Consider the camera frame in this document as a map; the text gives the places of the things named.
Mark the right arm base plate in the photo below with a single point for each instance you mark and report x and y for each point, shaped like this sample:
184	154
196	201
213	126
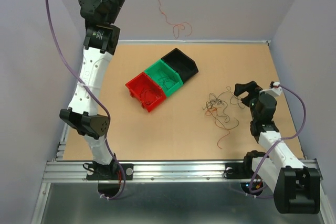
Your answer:
236	171

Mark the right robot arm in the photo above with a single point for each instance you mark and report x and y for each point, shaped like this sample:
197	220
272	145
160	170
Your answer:
295	186

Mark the black plastic bin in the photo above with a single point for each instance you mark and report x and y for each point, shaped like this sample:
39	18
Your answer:
181	63

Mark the red plastic bin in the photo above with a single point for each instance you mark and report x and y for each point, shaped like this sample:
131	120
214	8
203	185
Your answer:
146	91

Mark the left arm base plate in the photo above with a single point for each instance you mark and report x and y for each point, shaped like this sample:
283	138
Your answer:
126	171

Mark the green plastic bin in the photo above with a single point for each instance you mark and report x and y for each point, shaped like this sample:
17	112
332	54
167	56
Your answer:
166	77

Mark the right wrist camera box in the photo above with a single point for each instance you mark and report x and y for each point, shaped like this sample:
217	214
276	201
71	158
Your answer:
274	89

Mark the aluminium mounting rail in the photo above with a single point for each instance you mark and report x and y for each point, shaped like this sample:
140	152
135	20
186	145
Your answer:
146	172

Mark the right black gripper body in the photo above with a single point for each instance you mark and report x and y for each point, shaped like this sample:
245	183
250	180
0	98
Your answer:
251	100

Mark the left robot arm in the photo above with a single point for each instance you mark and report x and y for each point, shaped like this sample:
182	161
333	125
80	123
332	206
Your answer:
82	114

